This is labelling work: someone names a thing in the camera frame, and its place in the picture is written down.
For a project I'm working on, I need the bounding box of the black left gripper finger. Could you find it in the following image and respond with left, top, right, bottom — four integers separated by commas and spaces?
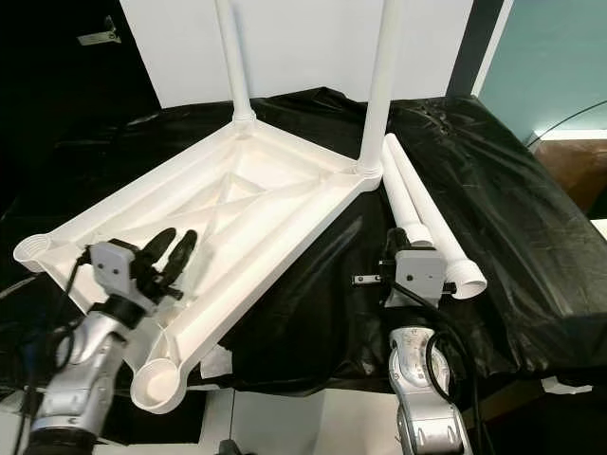
142, 227, 178, 272
166, 230, 200, 286

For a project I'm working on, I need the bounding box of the black plastic cover sheet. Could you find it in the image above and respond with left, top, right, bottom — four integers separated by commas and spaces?
0, 87, 607, 410

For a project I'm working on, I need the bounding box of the dark wooden table leg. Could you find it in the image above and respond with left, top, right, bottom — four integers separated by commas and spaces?
474, 379, 558, 424

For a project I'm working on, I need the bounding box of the brown wooden furniture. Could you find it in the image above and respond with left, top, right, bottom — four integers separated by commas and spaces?
531, 139, 607, 220

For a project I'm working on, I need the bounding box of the dark vertical pillar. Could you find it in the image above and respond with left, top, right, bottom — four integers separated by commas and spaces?
444, 0, 506, 99

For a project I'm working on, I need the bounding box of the teal glass panel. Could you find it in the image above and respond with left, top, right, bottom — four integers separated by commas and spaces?
477, 0, 607, 139

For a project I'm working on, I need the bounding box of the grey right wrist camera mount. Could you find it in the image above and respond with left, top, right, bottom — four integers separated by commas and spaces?
396, 249, 448, 305

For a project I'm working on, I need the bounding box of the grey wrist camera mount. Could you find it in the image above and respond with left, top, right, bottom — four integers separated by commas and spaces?
396, 249, 448, 305
90, 240, 149, 305

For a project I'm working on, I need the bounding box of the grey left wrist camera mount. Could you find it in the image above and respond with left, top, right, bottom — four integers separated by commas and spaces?
90, 240, 149, 305

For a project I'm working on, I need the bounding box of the thin black curved cable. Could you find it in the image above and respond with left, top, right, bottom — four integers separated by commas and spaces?
526, 100, 607, 143

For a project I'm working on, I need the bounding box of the silver door handle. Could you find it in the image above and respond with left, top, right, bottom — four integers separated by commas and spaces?
78, 16, 124, 46

